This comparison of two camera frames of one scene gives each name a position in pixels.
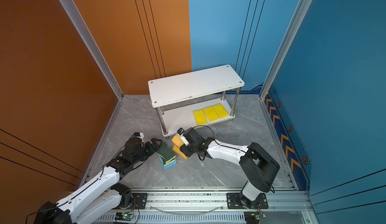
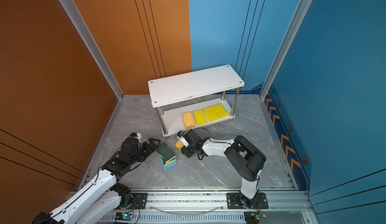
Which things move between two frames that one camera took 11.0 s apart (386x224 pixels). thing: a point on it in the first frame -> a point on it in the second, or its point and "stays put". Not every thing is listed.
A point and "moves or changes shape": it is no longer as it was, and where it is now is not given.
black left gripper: x=152 y=149 stays put
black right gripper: x=184 y=148 stays put
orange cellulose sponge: x=180 y=153 moves or changes shape
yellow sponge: x=220 y=110 stays put
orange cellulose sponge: x=177 y=141 -> x=188 y=120
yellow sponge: x=200 y=117 stays put
